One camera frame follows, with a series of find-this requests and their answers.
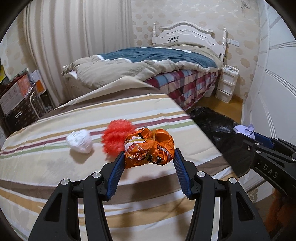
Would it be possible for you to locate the white paper ball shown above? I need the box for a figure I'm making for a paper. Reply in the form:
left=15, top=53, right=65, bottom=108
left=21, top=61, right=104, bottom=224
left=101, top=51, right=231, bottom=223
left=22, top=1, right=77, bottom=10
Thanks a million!
left=66, top=129, right=93, bottom=154

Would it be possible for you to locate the white wardrobe door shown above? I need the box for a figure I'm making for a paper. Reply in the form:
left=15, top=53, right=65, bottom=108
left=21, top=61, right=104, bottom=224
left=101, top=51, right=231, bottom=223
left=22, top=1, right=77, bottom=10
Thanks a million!
left=240, top=0, right=296, bottom=204

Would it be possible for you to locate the lavender paper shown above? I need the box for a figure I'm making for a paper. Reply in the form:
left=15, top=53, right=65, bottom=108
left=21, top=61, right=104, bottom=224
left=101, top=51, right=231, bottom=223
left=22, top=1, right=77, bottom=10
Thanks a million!
left=233, top=123, right=255, bottom=139

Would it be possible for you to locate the orange snack wrapper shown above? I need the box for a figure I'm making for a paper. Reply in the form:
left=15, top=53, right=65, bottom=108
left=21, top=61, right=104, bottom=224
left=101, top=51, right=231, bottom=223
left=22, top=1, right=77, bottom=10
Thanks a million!
left=124, top=128, right=175, bottom=169

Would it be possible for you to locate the white wall switch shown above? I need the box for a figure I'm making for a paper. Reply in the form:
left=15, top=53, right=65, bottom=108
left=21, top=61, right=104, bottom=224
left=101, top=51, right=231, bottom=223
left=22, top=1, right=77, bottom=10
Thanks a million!
left=227, top=38, right=240, bottom=47

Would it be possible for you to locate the red foam net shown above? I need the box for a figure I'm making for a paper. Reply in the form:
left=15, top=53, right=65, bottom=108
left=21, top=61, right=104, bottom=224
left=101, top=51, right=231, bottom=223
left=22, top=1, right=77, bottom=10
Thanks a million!
left=101, top=119, right=136, bottom=156

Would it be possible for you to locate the blue beige duvet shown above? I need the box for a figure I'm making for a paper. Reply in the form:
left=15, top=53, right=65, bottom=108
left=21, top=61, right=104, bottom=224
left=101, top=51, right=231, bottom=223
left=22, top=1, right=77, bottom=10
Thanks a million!
left=62, top=42, right=224, bottom=90

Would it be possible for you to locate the white bed headboard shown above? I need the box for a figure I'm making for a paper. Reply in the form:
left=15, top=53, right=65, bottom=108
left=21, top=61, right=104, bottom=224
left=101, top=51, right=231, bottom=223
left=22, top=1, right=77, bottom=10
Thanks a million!
left=152, top=21, right=228, bottom=62

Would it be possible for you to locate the white plastic drawer unit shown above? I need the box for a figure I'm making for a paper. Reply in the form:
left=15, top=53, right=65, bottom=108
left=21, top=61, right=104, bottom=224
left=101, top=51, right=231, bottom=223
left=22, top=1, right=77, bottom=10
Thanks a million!
left=215, top=65, right=239, bottom=103

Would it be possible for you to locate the plaid bed sheet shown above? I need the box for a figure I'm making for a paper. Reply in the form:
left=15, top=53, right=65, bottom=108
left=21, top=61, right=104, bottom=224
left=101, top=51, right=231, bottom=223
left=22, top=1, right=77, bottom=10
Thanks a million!
left=145, top=70, right=221, bottom=111

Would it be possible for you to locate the striped bed sheet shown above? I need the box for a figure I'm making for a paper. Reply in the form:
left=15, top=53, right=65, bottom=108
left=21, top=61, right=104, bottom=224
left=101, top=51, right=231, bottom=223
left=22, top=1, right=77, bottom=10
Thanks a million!
left=0, top=75, right=236, bottom=241

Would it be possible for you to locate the cardboard box with orange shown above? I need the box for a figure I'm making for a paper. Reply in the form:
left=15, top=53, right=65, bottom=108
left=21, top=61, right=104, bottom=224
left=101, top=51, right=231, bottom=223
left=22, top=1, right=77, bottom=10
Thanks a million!
left=1, top=68, right=47, bottom=115

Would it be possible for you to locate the cream curtain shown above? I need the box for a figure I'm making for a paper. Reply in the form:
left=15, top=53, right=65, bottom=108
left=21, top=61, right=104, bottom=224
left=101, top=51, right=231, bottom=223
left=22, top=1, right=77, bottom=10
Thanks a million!
left=23, top=1, right=134, bottom=106

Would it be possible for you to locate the black trash bag bin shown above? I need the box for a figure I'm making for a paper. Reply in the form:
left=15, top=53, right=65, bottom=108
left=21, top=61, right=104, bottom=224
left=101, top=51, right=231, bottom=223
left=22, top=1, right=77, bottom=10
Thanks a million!
left=189, top=106, right=251, bottom=177

